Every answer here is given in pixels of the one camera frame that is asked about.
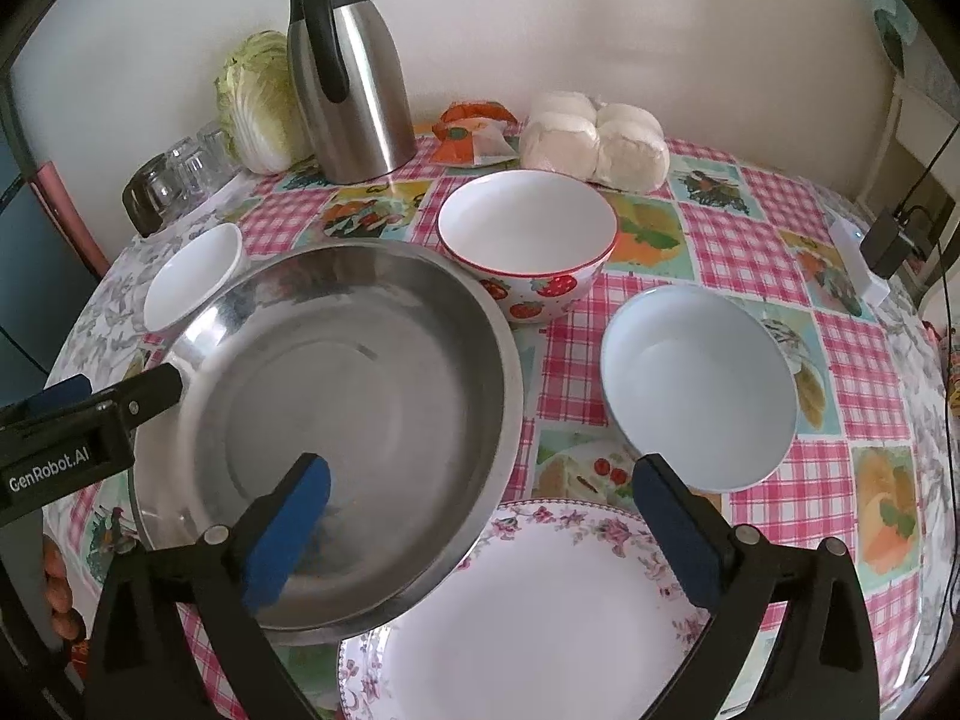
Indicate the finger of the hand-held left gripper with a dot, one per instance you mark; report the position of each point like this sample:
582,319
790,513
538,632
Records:
67,390
154,394

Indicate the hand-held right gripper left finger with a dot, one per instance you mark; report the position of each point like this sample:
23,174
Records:
289,532

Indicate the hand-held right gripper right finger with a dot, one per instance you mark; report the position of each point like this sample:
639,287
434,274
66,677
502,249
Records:
675,540

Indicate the small white bowl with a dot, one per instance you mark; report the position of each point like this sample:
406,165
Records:
191,270

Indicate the white ceramic bowl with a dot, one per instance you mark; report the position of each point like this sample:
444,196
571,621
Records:
697,390

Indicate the large stainless steel basin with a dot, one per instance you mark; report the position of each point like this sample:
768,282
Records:
360,390

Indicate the white floral rim plate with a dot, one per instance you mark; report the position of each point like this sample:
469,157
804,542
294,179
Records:
525,615

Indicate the strawberry print bowl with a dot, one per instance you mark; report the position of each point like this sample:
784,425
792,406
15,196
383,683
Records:
525,232

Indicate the person's left hand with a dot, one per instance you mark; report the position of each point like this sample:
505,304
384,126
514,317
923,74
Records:
60,592

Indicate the clear drinking glass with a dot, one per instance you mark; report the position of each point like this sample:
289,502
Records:
182,154
214,144
202,174

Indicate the pink checked tablecloth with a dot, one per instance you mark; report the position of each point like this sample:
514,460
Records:
735,240

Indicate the napa cabbage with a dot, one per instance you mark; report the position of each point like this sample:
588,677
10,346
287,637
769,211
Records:
255,105

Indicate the colourful bundle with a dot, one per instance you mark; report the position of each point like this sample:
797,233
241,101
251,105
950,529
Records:
952,382

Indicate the white power strip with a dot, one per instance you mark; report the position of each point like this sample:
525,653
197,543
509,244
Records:
855,255

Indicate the stainless steel thermos jug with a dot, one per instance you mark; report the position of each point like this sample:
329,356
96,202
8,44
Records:
360,90

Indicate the black power adapter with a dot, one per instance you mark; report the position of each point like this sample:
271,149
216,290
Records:
889,240

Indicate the orange snack packet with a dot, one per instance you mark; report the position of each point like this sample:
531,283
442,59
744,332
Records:
461,131

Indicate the bag of steamed buns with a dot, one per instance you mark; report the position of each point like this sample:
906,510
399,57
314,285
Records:
600,142

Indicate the small clear packet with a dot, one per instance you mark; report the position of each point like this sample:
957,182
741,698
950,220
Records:
495,148

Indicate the white shelf unit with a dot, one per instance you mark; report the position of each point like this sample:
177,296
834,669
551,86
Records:
911,120

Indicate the teal patterned cloth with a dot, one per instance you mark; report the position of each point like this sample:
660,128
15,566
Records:
892,37

